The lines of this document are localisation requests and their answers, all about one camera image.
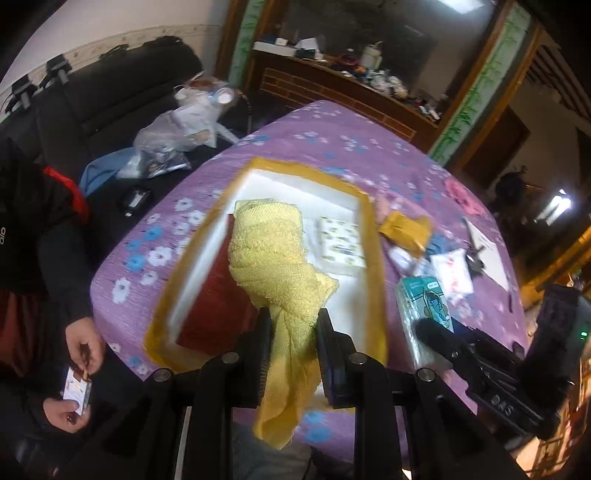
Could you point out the white card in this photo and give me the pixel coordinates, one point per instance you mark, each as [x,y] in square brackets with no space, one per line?
[76,390]

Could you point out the white plastic bag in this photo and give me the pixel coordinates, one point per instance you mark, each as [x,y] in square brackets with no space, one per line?
[194,110]

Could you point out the small white packet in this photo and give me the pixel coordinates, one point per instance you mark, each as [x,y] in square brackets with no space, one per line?
[400,259]

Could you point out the pink cloth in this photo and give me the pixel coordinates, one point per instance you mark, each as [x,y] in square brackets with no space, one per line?
[461,194]

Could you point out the wooden cabinet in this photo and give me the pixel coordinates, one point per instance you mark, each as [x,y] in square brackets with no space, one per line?
[323,87]

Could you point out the white packet with red print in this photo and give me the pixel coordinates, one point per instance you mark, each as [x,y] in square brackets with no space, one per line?
[455,272]

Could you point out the white paper sheet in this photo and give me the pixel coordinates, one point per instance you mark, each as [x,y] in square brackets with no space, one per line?
[491,251]

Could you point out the purple floral tablecloth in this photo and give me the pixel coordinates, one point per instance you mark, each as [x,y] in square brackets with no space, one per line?
[323,134]

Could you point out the blue rolled cloth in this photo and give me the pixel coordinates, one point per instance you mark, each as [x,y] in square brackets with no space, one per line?
[435,244]

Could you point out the white printed tissue pack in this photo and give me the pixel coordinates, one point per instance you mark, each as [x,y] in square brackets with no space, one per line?
[341,244]

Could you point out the blue garment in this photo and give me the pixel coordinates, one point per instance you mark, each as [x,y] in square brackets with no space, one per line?
[99,170]

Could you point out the black clamp mount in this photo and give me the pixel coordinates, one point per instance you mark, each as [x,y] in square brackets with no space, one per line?
[55,69]
[21,92]

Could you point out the pile of cabinet clutter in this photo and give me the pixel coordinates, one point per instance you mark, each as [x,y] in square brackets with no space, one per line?
[388,83]

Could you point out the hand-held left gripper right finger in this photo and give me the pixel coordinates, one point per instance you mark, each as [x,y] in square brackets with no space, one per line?
[325,357]

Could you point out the clear plastic bag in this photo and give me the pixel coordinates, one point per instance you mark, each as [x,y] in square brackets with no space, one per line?
[166,138]

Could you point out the yellow padded envelope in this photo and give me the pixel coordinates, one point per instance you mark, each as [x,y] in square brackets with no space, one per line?
[406,233]

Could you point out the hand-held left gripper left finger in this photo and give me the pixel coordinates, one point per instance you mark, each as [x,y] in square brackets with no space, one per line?
[265,353]

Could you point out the dark red cloth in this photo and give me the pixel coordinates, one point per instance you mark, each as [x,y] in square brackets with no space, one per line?
[212,300]

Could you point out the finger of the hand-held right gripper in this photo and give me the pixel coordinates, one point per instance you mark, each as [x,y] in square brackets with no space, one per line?
[438,339]

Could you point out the black sofa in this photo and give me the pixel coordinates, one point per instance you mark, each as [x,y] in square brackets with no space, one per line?
[115,101]

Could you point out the flat white box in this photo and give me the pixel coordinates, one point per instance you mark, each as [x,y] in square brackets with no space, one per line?
[272,48]

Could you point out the yellow towel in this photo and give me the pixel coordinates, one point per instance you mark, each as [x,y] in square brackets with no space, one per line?
[268,244]

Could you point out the blue cartoon tissue pack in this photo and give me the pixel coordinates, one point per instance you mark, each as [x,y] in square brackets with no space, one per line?
[422,300]

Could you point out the yellow-taped foam box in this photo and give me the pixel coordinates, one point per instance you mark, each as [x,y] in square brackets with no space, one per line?
[286,184]

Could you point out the white jug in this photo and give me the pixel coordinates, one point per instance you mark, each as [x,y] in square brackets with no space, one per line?
[371,56]

